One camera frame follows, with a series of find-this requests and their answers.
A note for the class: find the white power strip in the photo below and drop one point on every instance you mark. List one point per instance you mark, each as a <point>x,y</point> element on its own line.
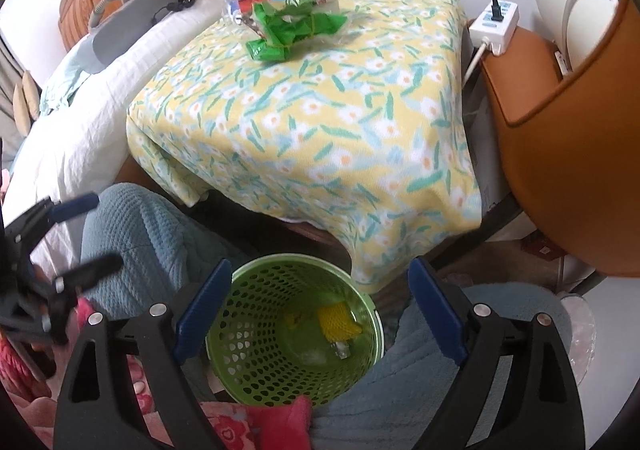
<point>497,35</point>

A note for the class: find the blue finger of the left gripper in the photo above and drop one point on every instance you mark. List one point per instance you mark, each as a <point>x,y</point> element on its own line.
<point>87,275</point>
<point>62,212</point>

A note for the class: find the brown leather chair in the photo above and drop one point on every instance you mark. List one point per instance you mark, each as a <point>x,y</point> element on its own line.
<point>569,146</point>

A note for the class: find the mint green cloth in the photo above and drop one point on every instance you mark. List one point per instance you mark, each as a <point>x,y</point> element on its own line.
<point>64,83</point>

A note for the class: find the yellow snack bag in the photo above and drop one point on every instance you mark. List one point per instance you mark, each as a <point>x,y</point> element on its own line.
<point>337,324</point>

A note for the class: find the white pillow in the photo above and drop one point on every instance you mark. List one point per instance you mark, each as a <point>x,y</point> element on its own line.
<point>81,148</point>

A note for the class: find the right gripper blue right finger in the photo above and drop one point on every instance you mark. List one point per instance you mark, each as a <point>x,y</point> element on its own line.
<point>444,307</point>

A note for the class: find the green mesh trash basket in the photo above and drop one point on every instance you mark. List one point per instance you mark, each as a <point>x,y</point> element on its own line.
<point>266,346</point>

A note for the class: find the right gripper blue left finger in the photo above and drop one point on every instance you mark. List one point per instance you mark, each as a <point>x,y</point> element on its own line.
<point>196,308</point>

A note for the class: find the yellow floral blanket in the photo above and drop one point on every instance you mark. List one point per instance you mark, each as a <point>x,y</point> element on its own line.
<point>359,134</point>

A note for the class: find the green snack bag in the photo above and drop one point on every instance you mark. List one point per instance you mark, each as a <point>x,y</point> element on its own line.
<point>281,24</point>

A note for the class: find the grey breathing machine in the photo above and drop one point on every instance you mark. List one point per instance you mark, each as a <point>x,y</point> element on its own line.
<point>118,32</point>

